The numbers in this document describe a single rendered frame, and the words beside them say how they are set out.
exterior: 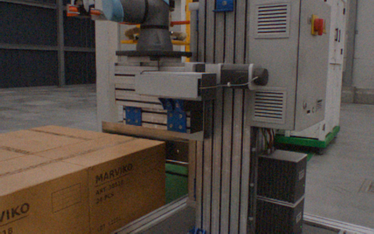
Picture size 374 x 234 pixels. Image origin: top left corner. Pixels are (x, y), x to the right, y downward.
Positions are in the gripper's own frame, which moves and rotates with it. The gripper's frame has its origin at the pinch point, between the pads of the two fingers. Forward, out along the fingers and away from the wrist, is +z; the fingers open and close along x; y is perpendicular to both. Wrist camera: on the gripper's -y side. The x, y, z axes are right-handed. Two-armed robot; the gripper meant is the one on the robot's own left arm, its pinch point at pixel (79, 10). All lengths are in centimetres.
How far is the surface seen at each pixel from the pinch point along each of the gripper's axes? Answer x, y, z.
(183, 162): -28, 48, 81
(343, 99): 36, 906, 119
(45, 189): -25, -38, 73
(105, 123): 32, 44, 65
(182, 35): -9, 73, 8
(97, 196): -23, -12, 85
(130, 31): 5.0, 40.9, 6.6
